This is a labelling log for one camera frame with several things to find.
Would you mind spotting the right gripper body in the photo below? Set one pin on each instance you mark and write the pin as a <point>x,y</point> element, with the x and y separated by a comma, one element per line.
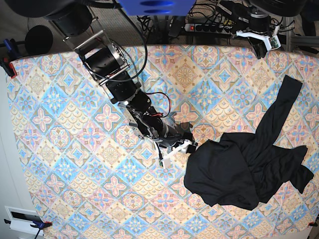
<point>168,137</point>

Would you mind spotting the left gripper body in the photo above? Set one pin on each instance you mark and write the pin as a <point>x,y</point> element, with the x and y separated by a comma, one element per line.
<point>271,42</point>

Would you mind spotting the black t-shirt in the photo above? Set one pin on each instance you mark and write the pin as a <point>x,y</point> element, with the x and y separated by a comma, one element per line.
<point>243,169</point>

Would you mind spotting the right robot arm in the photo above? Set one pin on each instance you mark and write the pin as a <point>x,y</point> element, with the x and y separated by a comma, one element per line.
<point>106,63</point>

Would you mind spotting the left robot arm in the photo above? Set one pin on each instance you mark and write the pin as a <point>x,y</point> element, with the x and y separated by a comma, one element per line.
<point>254,22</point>

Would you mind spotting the white power strip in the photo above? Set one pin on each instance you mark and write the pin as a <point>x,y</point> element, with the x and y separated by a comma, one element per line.
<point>207,28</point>

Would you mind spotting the patterned tablecloth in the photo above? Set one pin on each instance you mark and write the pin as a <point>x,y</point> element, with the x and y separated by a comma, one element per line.
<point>93,178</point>

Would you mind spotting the orange clamp bottom right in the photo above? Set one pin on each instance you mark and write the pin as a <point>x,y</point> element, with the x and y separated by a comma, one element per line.
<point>313,224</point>

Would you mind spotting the blue clamp bottom left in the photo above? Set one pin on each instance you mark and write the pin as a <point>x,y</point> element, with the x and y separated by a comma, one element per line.
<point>37,225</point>

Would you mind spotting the blue clamp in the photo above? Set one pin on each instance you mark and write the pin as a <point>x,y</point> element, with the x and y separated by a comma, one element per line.
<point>37,225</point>
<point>12,45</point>

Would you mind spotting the black round stool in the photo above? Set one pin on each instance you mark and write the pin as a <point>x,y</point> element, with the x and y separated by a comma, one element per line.
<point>38,40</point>

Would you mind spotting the white floor outlet box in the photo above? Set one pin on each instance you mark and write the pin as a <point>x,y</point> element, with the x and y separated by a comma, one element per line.
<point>21,220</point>

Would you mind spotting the blue clamp top left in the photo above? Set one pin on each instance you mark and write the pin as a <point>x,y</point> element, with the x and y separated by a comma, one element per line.
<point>12,45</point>

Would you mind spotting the aluminium frame post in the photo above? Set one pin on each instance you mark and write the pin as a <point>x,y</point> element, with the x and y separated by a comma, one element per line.
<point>295,41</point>

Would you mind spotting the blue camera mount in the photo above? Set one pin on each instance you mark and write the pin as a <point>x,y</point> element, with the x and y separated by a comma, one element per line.
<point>157,7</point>

